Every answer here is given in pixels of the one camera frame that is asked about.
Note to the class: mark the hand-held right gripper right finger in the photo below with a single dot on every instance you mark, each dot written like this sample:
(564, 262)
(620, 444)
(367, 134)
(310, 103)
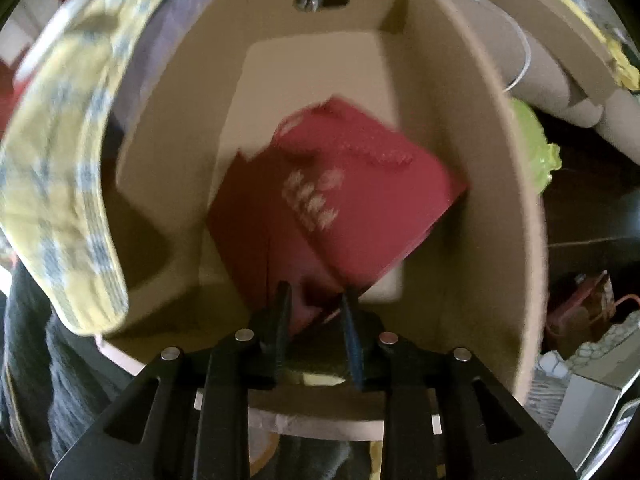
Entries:
(354, 350)

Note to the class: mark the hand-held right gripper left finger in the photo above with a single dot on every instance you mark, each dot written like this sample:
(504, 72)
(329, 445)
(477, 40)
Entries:
(280, 340)

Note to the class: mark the red paper bag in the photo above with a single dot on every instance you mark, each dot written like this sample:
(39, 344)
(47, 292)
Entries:
(360, 210)

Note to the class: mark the white ribbed object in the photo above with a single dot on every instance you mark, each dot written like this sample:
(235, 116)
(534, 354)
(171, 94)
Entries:
(550, 362)

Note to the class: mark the person's grey trousers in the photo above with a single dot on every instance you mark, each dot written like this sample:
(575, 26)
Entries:
(50, 385)

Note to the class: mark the white carton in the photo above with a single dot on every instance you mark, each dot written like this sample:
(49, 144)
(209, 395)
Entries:
(590, 410)

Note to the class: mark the grey patterned fabric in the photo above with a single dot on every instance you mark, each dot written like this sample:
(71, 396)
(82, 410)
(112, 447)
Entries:
(610, 340)

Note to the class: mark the yellow checked tablecloth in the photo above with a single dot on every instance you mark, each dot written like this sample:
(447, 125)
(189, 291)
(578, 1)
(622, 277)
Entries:
(60, 185)

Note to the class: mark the green child's potty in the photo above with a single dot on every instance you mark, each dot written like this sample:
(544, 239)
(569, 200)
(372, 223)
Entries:
(530, 145)

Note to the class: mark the grey purple undercloth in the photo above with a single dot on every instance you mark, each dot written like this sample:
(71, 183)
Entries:
(165, 35)

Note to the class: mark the brown fabric sofa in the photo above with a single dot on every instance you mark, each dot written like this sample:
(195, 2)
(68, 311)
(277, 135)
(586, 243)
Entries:
(545, 85)

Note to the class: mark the shallow cardboard box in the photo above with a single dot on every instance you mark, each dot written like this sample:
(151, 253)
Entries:
(550, 20)

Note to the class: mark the yellow cloth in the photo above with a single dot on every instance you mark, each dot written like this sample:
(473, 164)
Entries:
(625, 67)

